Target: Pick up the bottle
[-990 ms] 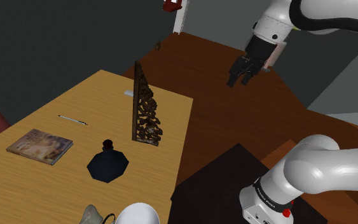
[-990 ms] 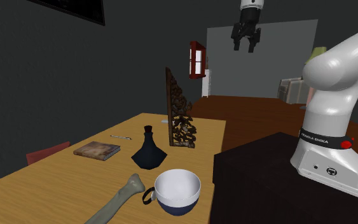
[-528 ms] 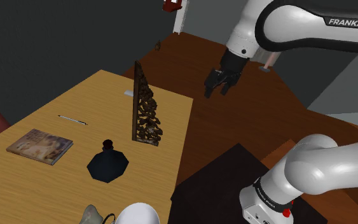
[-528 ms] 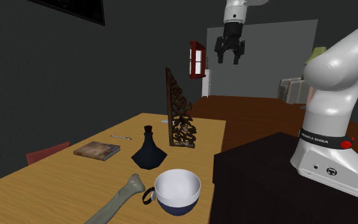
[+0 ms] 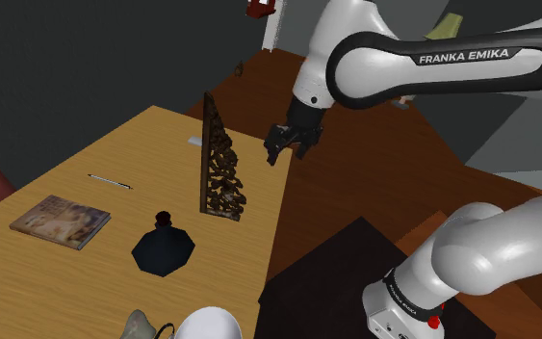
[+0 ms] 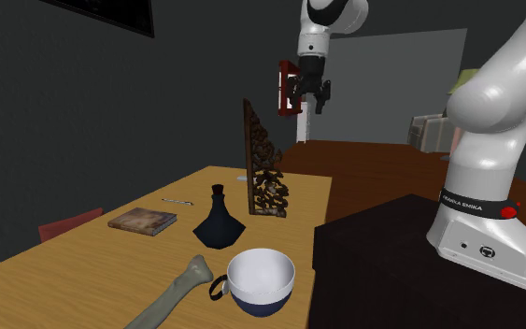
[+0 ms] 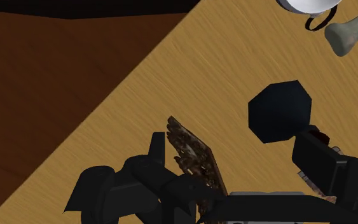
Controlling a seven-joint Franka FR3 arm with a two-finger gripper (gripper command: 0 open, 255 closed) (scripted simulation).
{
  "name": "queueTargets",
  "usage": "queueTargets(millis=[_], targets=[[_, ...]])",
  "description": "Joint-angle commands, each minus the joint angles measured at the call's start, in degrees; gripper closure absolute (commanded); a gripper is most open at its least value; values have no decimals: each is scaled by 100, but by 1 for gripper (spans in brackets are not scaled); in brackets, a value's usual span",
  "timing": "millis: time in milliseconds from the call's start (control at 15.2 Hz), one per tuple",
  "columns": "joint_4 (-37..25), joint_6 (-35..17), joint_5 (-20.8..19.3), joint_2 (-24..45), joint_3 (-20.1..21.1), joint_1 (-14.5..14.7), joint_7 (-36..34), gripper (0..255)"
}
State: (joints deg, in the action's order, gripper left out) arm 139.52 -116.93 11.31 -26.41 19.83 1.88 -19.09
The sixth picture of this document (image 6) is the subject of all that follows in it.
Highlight black flask with red stopper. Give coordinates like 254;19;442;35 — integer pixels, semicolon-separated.
192;183;248;250

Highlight white door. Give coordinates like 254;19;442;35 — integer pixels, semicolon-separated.
295;101;310;144

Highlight grey sofa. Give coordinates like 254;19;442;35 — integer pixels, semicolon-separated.
406;113;456;154

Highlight red chair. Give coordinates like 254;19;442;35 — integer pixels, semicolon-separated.
37;207;105;245

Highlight black robot stand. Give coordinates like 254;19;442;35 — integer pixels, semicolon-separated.
307;193;526;329

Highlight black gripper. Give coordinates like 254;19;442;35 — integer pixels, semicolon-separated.
287;54;332;115

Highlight brown book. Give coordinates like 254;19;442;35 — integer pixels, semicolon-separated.
107;207;178;237

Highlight white and blue cup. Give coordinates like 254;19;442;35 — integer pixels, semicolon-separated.
208;247;296;319

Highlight red framed wall picture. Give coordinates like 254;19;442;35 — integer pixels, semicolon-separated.
277;60;303;118

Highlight grey-green bone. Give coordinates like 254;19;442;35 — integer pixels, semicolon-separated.
122;254;215;329

